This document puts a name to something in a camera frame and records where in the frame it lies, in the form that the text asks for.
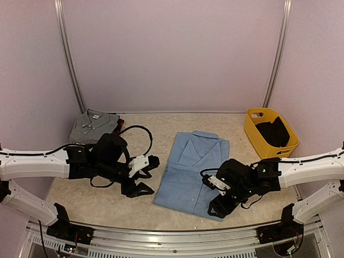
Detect aluminium front rail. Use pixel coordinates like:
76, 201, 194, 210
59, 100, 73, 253
19, 217, 332, 257

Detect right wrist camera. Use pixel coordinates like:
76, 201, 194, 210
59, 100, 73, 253
200, 168, 230, 196

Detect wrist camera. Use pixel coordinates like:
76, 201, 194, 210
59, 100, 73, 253
200, 168, 230, 196
128, 155, 160, 179

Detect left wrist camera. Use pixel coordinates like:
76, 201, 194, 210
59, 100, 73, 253
128, 155, 160, 179

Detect red black plaid shirt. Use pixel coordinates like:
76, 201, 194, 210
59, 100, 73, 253
112, 118, 124, 135

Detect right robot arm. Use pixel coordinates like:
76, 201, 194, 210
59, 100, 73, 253
200, 148, 343, 244

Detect black garment in basket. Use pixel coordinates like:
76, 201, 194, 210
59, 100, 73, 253
256, 117, 290, 147

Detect light blue long sleeve shirt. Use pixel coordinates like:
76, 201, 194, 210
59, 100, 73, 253
153, 131, 230, 221

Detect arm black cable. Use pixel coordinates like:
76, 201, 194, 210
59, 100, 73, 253
90, 125, 155, 189
240, 195, 263, 210

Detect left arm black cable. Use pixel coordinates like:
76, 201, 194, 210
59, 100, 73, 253
90, 125, 155, 189

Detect yellow plastic basket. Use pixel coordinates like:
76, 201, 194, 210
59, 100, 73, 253
244, 107, 299, 159

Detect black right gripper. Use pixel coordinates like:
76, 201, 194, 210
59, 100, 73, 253
207, 183, 254, 219

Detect left aluminium frame post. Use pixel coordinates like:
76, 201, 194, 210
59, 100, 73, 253
54, 0, 87, 113

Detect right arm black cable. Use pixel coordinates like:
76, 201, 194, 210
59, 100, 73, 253
240, 195, 263, 210

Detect aluminium frame post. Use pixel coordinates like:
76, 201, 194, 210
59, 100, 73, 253
262, 0, 292, 108
54, 0, 87, 113

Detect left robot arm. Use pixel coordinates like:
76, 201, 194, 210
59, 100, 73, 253
1, 133, 160, 245

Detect grey denim shirt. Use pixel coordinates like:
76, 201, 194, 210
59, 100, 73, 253
69, 109, 120, 144

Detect right aluminium frame post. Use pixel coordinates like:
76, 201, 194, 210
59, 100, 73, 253
262, 0, 292, 108

